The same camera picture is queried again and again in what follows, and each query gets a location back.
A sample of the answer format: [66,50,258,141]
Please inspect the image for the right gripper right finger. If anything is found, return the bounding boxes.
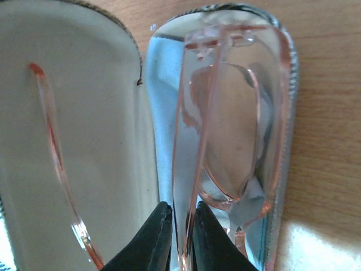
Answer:
[192,201,256,271]

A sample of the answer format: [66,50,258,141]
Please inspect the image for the brown striped glasses case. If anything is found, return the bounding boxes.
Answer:
[1,1,300,270]

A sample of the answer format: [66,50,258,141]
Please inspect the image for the thin red frame glasses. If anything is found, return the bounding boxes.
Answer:
[24,22,287,270]

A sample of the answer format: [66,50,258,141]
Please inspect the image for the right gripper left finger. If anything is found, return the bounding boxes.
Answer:
[102,202,173,271]

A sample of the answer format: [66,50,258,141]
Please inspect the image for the light blue cleaning cloth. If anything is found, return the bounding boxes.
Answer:
[145,37,267,270]

